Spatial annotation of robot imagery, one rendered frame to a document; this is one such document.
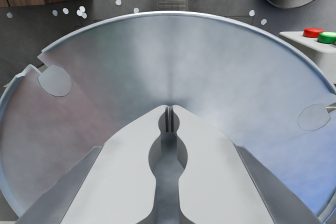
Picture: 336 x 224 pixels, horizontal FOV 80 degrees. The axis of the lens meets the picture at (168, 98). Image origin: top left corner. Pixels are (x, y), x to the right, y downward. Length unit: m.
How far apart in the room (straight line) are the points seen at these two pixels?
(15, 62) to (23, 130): 1.02
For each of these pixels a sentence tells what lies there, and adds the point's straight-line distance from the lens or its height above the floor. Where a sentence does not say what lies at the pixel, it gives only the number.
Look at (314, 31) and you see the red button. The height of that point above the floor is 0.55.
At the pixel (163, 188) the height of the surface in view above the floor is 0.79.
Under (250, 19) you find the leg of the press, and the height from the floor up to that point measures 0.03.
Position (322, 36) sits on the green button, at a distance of 0.39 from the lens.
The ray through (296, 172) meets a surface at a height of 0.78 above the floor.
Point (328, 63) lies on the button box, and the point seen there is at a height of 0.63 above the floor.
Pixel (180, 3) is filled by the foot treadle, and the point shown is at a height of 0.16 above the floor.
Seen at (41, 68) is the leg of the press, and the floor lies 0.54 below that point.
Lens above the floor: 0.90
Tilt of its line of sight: 61 degrees down
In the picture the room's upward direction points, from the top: 178 degrees counter-clockwise
